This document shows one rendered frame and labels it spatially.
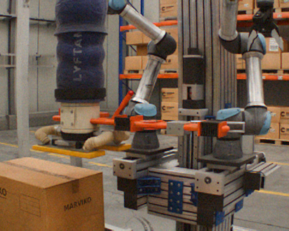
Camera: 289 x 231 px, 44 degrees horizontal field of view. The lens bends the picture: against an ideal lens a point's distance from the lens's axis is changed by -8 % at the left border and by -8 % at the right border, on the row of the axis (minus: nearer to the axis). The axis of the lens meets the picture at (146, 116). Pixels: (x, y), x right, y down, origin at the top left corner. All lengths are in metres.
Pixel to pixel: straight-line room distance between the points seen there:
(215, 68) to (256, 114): 0.37
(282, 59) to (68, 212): 7.34
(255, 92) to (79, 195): 0.97
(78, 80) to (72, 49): 0.13
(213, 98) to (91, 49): 0.75
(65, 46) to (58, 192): 0.64
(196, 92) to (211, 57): 0.21
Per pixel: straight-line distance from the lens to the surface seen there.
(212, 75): 2.00
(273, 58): 8.66
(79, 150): 1.50
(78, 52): 1.53
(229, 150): 1.75
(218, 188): 1.66
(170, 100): 9.89
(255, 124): 1.76
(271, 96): 10.03
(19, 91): 4.87
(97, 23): 1.57
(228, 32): 1.84
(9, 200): 1.86
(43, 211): 1.67
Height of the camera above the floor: 1.39
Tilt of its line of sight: 5 degrees down
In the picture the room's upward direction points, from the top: straight up
